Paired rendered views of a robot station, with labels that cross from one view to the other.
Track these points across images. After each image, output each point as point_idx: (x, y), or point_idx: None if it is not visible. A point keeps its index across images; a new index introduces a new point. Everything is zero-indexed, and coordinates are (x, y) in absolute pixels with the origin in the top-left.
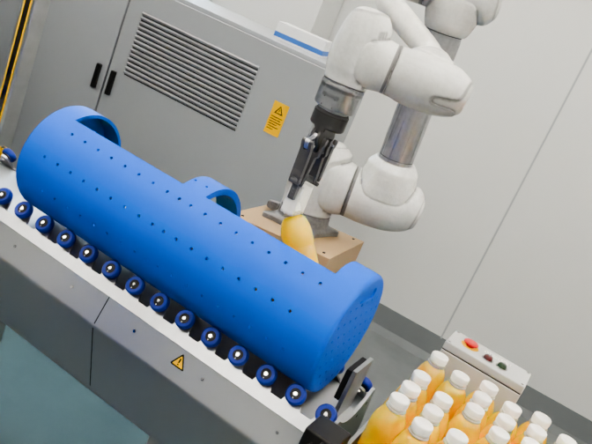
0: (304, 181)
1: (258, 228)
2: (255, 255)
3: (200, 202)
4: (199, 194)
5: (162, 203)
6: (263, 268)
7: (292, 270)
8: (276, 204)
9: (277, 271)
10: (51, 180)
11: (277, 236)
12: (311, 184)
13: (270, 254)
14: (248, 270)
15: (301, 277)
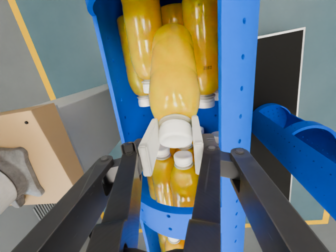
0: (206, 153)
1: (222, 131)
2: (248, 98)
3: (230, 201)
4: (222, 213)
5: (242, 213)
6: (252, 76)
7: (246, 39)
8: (17, 200)
9: (251, 57)
10: None
11: (61, 162)
12: (144, 152)
13: (242, 85)
14: (253, 89)
15: (248, 17)
